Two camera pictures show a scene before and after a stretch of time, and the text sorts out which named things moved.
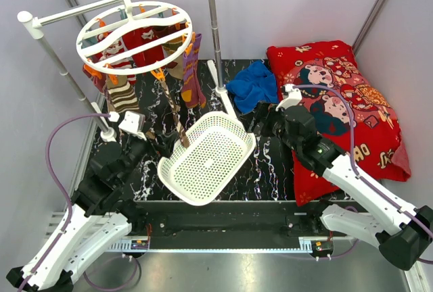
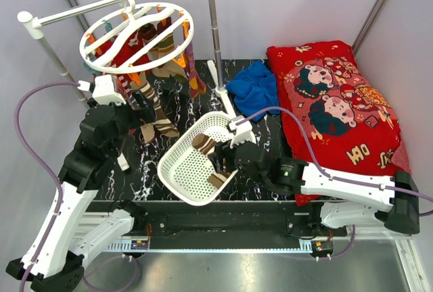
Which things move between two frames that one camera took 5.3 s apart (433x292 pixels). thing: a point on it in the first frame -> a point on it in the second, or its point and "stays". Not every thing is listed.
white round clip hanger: x=133 y=37 stays
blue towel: x=252 y=84 stays
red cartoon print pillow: x=352 y=113 stays
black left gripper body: x=137 y=149 -> x=130 y=117
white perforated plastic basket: x=218 y=144 stays
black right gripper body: x=274 y=124 -> x=223 y=151
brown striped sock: x=122 y=94 -> x=141 y=84
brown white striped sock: x=176 y=111 -> x=206 y=144
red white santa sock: x=116 y=46 -> x=134 y=48
